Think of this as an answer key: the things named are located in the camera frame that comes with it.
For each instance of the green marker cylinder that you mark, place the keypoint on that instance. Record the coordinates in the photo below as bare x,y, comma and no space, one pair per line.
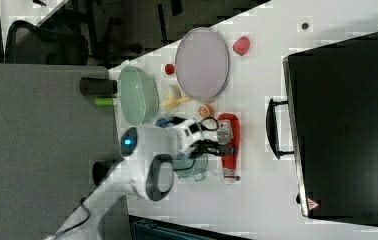
100,101

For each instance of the red strawberry toy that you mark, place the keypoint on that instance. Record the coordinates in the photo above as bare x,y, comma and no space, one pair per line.
241,46

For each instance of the red plush ketchup bottle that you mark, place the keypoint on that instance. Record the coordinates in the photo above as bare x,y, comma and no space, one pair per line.
229,137

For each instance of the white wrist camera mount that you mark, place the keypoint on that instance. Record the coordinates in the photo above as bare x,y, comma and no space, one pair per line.
189,132

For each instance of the orange slice toy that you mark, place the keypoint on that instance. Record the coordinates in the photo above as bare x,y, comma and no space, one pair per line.
206,110

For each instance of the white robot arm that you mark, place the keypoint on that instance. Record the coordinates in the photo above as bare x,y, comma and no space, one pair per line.
152,156

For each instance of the black mesh office chair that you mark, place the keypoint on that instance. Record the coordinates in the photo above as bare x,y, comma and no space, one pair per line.
29,44

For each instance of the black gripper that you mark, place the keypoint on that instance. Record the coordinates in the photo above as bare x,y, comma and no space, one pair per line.
212,147

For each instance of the black cylinder post upper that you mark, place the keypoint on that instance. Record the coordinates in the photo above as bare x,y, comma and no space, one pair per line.
96,87

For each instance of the peeled banana toy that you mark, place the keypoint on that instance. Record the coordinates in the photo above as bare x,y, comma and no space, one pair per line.
173,97

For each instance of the small red tomato toy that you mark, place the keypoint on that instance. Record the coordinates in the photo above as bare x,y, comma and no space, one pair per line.
169,69

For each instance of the green perforated colander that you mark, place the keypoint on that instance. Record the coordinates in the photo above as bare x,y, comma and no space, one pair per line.
138,95

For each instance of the blue bowl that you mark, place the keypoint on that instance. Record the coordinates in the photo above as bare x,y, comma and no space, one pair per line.
164,123

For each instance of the green cup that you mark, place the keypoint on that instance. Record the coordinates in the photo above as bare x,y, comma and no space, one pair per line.
194,168

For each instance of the lilac round plate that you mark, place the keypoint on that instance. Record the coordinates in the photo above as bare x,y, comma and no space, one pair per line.
202,64

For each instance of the black toaster oven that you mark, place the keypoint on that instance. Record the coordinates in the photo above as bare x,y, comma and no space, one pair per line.
332,102

